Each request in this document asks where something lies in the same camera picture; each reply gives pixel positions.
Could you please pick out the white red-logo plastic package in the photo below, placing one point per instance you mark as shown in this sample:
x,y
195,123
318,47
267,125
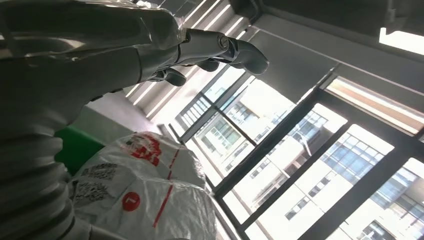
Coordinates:
x,y
142,198

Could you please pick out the white building outside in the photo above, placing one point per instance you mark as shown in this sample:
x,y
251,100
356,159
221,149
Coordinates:
x,y
314,185

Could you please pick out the black window frame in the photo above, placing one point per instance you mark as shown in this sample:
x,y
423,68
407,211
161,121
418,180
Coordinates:
x,y
285,132

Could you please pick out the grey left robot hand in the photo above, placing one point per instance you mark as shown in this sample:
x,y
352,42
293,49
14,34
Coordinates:
x,y
66,59

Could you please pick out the green plastic crate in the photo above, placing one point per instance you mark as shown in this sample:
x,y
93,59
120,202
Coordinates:
x,y
78,149

